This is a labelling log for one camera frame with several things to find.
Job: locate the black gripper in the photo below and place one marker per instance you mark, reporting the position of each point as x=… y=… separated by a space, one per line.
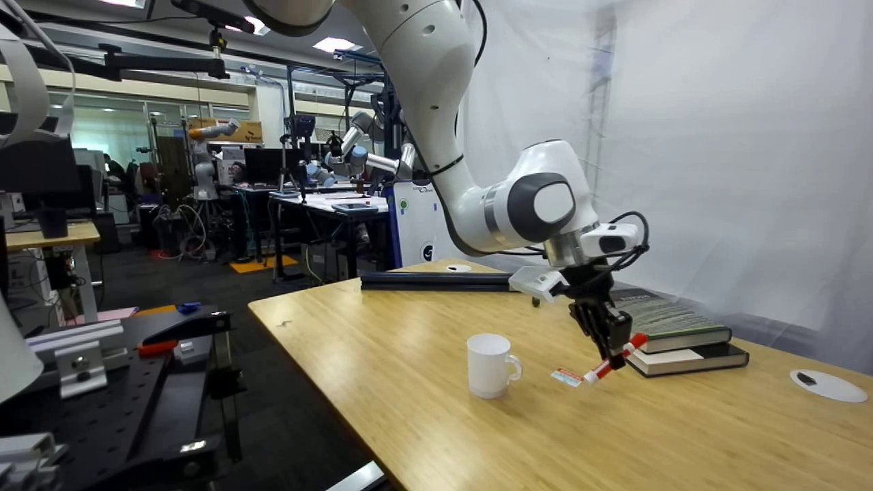
x=595 y=309

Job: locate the red white marker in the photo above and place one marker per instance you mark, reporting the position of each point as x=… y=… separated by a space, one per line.
x=606 y=366

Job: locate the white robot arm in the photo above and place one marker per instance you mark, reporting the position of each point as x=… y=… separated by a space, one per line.
x=429 y=54

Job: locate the grey background robot arm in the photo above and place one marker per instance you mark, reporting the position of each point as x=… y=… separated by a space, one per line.
x=350 y=155

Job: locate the white ceramic mug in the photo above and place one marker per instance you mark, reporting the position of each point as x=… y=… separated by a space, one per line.
x=493 y=366

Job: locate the small white paper label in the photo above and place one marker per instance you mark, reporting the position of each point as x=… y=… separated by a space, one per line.
x=565 y=377

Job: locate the upper dark hardcover book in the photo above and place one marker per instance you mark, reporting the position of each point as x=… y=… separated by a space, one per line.
x=668 y=321

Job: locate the long black metal bar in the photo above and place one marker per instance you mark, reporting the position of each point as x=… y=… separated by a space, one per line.
x=437 y=280

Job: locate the white round table grommet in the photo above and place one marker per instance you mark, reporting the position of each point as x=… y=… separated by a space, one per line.
x=828 y=384

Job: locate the white curtain backdrop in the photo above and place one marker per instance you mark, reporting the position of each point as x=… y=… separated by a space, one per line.
x=744 y=129

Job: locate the wooden side desk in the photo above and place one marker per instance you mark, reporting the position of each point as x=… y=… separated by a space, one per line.
x=76 y=240

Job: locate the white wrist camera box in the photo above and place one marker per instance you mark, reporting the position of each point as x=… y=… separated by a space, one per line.
x=609 y=238

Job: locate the black camera mount rig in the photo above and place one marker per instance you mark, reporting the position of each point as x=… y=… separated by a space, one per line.
x=129 y=403

